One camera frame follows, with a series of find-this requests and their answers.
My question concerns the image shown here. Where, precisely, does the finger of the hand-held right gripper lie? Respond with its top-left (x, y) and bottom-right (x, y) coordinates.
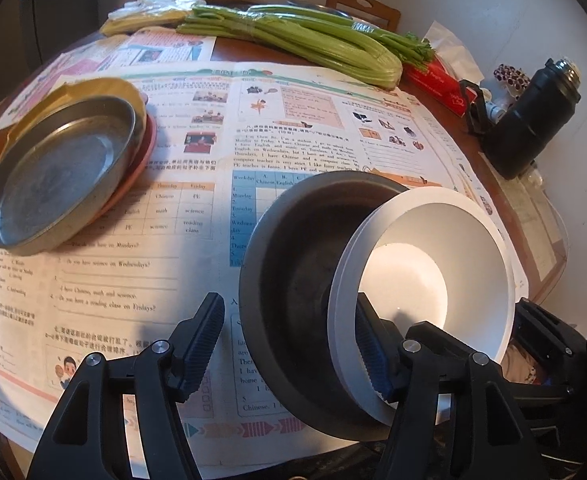
top-left (514, 297), bottom-right (587, 356)

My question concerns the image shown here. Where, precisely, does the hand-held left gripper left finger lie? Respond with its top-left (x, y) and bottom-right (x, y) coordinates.
top-left (27, 291), bottom-right (225, 480)

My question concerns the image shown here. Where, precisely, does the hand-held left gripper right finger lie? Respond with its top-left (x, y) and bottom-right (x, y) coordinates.
top-left (356, 292), bottom-right (537, 480)

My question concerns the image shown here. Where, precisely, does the stainless steel bowl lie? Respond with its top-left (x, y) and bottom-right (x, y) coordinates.
top-left (239, 170), bottom-right (424, 443)

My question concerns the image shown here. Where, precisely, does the large printed paper bowl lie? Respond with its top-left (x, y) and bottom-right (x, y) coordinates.
top-left (327, 187), bottom-right (517, 426)

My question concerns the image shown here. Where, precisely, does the pink plastic plate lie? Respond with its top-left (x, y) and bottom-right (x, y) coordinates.
top-left (80, 112), bottom-right (158, 226)

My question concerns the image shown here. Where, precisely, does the round metal pan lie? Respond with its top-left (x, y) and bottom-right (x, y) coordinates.
top-left (0, 94), bottom-right (148, 257)

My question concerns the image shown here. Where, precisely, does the yellow scalloped plate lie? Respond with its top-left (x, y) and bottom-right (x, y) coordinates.
top-left (8, 77), bottom-right (148, 146)

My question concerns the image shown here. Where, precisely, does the large white printed newspaper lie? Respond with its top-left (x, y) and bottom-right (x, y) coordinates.
top-left (0, 62), bottom-right (529, 466)

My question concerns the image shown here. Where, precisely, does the black thermos bottle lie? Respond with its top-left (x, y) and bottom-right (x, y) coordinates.
top-left (482, 57), bottom-right (583, 181)

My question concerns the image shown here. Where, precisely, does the small white bottle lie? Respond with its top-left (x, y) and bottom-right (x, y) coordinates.
top-left (486, 91), bottom-right (517, 122)

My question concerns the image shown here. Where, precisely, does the dotted dark ornament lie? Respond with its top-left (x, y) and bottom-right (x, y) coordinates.
top-left (493, 62), bottom-right (530, 95)

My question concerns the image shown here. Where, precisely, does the red tissue box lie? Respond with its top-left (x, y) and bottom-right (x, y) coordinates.
top-left (402, 20), bottom-right (484, 118)

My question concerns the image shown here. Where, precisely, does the pink printed newspaper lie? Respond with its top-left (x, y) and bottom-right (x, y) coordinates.
top-left (0, 27), bottom-right (214, 133)

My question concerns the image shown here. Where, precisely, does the green celery bunch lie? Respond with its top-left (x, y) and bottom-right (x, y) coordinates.
top-left (177, 4), bottom-right (437, 88)

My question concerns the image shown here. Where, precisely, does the plastic bag with yellow food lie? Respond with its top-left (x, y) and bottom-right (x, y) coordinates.
top-left (100, 0), bottom-right (196, 37)

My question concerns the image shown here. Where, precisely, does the steel basin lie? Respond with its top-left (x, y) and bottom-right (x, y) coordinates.
top-left (286, 1), bottom-right (350, 20)

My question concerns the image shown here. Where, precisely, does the wooden chair with cutout back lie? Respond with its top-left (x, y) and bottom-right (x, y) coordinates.
top-left (326, 0), bottom-right (401, 33)

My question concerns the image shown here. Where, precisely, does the grey refrigerator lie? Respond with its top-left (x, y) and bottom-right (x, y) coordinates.
top-left (3, 0), bottom-right (81, 83)

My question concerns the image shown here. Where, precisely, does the black carrying strap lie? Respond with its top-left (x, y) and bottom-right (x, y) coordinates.
top-left (459, 79), bottom-right (494, 135)

